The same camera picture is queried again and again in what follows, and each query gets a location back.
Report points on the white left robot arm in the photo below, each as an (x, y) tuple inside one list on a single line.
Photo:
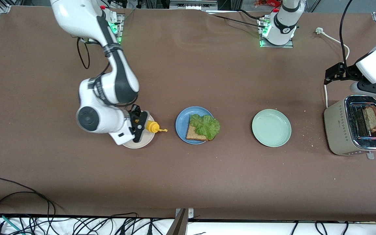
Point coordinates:
[(284, 23)]

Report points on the beige chrome toaster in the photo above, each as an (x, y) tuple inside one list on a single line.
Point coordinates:
[(338, 127)]

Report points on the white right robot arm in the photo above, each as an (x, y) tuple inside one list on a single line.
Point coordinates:
[(109, 94)]

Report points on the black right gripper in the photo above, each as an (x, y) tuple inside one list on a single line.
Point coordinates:
[(134, 115)]

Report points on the pale green round plate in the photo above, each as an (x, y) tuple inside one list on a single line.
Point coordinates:
[(271, 128)]

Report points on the yellow squeeze bottle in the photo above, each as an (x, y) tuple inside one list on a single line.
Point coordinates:
[(152, 126)]

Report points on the brown bread slice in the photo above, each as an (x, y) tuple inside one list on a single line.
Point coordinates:
[(193, 134), (370, 119)]

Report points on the blue round plate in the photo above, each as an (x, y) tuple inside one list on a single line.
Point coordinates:
[(181, 120)]

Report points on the green lettuce leaf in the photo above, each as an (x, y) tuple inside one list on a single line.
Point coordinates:
[(207, 127)]

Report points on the white round plate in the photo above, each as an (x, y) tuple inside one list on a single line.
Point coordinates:
[(147, 138)]

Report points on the red object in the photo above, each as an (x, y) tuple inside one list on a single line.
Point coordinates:
[(268, 2)]

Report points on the grey metal box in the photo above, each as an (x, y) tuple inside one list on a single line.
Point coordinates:
[(194, 5)]

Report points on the aluminium bracket post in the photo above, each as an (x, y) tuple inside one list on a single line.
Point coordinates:
[(179, 225)]

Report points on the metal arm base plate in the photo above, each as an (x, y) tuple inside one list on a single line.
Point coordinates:
[(287, 46), (121, 32)]

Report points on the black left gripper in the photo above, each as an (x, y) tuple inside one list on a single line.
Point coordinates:
[(345, 73)]

